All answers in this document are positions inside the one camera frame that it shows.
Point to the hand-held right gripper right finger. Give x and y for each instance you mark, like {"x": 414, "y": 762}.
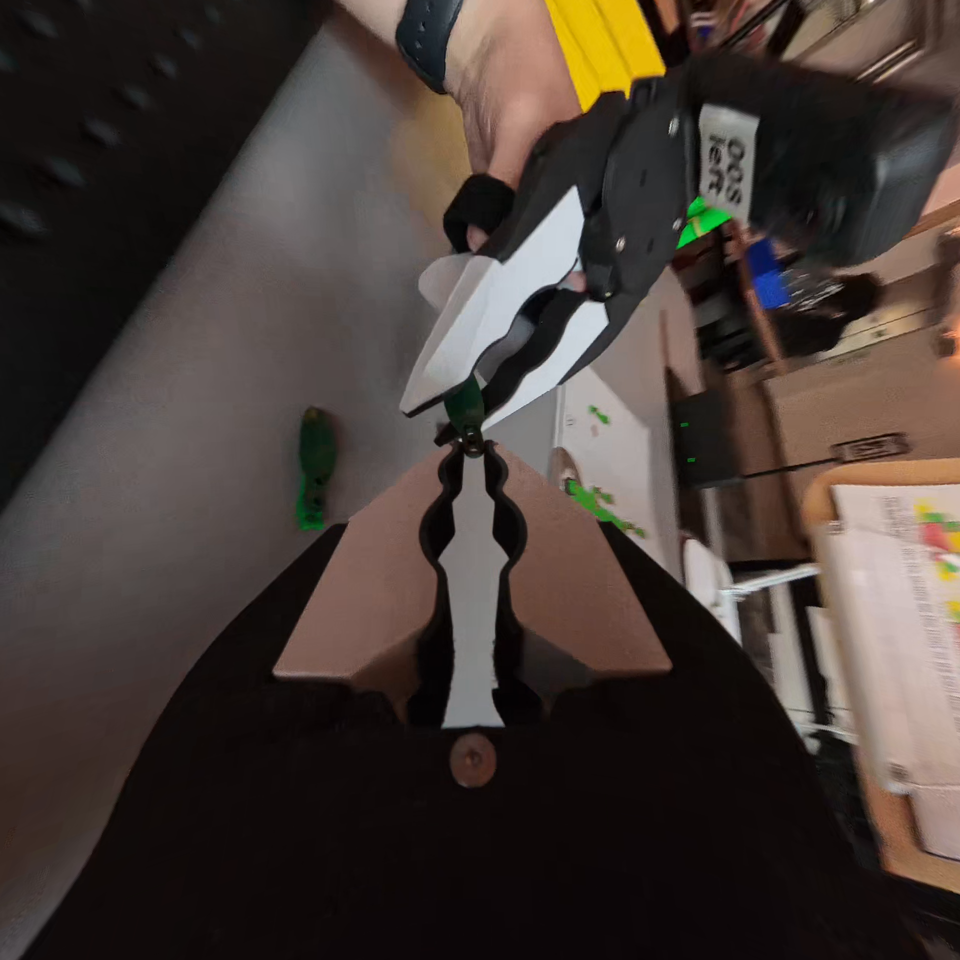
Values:
{"x": 585, "y": 600}

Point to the dark green toy leaf piece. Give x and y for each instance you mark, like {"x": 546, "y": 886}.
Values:
{"x": 465, "y": 405}

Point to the black device with green lights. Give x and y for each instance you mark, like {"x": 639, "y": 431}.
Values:
{"x": 705, "y": 442}

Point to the black studded pad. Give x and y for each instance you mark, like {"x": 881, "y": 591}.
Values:
{"x": 112, "y": 150}

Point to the person's left forearm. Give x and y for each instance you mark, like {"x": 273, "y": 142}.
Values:
{"x": 375, "y": 11}

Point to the building instruction booklet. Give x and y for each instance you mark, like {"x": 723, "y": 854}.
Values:
{"x": 607, "y": 457}

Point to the toy leaf with green clip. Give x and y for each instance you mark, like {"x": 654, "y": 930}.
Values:
{"x": 315, "y": 465}

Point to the yellow plastic bin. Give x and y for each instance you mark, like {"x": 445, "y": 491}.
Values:
{"x": 607, "y": 45}

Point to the black smartwatch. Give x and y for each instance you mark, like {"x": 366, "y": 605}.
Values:
{"x": 424, "y": 45}

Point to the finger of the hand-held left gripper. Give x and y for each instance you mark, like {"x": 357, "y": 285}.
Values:
{"x": 487, "y": 315}
{"x": 577, "y": 337}

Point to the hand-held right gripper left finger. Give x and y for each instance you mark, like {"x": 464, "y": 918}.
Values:
{"x": 367, "y": 600}

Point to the white folding stand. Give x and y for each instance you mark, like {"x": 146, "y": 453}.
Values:
{"x": 709, "y": 585}

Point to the person's left hand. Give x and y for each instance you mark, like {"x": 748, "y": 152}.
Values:
{"x": 510, "y": 90}

